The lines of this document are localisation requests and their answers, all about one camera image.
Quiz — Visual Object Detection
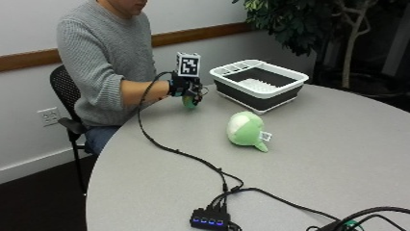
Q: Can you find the small green object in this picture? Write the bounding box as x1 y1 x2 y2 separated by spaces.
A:
181 95 199 111

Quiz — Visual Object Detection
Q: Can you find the white marker cube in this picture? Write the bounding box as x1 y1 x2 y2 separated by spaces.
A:
175 51 202 79

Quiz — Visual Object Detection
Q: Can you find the white and black dish basin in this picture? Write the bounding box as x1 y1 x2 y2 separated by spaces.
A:
209 59 310 116

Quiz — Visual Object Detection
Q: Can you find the green and white soft toy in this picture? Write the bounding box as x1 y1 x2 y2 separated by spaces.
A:
225 111 273 153

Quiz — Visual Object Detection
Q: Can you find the the person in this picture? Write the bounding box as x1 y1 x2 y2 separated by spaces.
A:
54 0 173 157

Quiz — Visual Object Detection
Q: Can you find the black office chair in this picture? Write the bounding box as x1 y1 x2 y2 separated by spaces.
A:
49 64 96 196

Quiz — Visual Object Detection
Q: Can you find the indoor tree plant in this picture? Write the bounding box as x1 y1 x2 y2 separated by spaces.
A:
230 0 410 90

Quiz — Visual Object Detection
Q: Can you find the black hub with blue lights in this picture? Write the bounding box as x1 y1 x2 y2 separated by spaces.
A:
187 207 231 231

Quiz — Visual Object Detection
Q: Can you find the black glove cable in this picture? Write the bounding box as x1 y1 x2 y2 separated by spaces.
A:
136 70 246 206

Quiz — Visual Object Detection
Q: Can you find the wooden wall rail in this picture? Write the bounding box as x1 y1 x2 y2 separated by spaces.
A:
0 21 257 73

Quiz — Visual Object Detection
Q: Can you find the white wall outlet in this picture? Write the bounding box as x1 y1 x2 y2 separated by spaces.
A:
36 107 61 128

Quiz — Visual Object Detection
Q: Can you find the thick black cable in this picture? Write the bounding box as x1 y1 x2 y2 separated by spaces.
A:
305 206 410 231

